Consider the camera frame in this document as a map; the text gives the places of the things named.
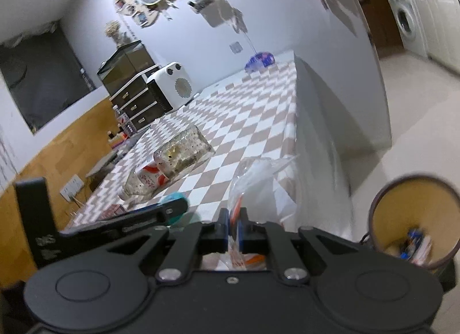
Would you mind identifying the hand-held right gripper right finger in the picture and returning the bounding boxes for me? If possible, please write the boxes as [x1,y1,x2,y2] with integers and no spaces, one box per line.
[239,208,363,282]

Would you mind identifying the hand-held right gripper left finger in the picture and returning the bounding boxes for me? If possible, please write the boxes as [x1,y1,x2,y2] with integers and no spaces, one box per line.
[102,208,231,282]

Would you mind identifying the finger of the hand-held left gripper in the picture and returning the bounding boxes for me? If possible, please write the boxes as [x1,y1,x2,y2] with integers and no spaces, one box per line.
[58,197,189,241]

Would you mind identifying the teal round lid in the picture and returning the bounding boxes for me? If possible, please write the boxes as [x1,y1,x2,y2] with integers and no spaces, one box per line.
[158,192,189,225]

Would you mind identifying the clear bag with orange print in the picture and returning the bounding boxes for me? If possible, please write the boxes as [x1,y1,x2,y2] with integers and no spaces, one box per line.
[228,156,299,270]

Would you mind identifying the yellow plastic waste bin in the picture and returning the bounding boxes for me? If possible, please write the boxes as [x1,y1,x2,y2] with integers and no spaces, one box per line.
[361,173,460,270]

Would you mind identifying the blue soda can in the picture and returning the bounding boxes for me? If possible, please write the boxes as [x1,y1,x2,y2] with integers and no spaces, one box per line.
[404,228,423,259]

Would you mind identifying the small white plastic bag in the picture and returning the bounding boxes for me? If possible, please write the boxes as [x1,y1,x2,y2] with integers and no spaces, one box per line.
[411,235,434,264]

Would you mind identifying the red brown small box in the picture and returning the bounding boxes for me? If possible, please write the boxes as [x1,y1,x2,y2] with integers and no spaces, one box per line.
[98,204,127,220]

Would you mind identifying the lying clear red-label bottle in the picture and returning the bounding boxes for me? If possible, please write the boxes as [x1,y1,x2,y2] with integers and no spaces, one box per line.
[118,162,169,200]

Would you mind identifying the dark flat tray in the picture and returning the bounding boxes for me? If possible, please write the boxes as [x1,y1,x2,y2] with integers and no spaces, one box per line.
[85,151,123,178]

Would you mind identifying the small colourful bottles set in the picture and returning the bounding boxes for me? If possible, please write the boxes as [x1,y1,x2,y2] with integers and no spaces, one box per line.
[108,129,130,149]

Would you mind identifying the upright clear water bottle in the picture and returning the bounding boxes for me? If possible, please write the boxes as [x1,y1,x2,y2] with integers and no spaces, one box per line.
[114,106,135,137]

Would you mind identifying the brown white checkered tablecloth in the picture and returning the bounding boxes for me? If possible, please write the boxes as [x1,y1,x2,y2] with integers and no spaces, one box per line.
[61,50,300,234]

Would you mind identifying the dark window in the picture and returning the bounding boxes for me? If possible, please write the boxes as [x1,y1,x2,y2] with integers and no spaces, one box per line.
[0,21,97,135]

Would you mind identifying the white space heater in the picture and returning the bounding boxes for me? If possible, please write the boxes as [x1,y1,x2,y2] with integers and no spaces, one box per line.
[145,62,193,112]

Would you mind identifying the glass fish tank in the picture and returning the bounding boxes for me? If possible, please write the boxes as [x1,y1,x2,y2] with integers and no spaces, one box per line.
[96,40,156,95]

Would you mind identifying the purple blue plastic bag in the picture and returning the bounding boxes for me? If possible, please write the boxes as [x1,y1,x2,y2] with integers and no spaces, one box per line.
[244,52,275,72]

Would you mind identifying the dried flower bunch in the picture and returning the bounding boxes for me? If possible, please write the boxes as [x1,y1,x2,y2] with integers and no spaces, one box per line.
[104,20,123,47]

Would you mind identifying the brown wooden door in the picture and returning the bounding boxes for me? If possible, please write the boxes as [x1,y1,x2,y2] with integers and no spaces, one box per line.
[350,0,403,51]

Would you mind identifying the white washing machine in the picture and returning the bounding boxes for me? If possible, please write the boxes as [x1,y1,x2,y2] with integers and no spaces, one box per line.
[386,0,428,59]

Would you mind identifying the white lower kitchen cabinets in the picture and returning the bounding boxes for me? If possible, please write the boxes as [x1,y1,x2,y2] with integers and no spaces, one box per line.
[420,0,460,76]

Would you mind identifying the white wall power outlet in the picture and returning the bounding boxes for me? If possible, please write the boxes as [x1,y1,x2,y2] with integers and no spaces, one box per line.
[59,174,85,201]

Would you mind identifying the small white wall shelf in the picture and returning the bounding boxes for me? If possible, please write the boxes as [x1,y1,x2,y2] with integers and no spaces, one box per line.
[189,0,218,13]

